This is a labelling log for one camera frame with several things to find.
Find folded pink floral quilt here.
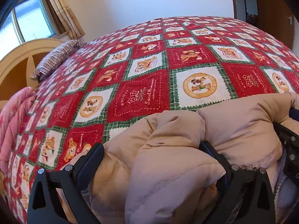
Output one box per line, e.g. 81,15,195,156
1,87,36,175

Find window with metal frame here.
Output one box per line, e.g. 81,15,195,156
1,0,61,58

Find dark wooden door frame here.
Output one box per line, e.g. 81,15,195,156
233,0,258,27

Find brown wooden door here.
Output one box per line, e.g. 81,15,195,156
257,0,295,49

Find beige patterned right curtain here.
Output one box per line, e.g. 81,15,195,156
50,0,85,39

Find cream and wood headboard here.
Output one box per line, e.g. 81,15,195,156
1,38,63,108

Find striped grey pillow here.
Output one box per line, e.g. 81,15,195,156
30,39,87,81

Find red patchwork cartoon bedspread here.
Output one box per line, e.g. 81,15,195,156
4,16,298,223

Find lilac quilted puffer jacket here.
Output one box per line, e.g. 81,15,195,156
81,93,298,223

